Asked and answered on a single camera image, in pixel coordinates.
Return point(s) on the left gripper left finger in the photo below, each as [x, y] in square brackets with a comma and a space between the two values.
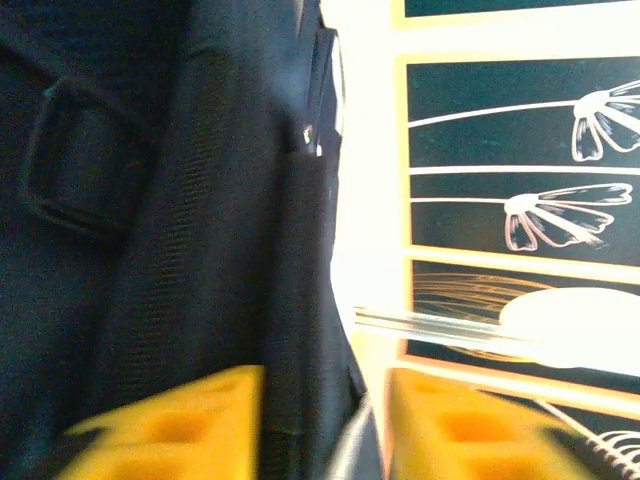
[175, 435]

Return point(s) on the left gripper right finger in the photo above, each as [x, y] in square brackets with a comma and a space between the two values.
[465, 440]

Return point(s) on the navy blue backpack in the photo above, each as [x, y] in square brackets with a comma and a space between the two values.
[150, 200]

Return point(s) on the right aluminium corner post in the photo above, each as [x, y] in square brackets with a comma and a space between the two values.
[425, 325]

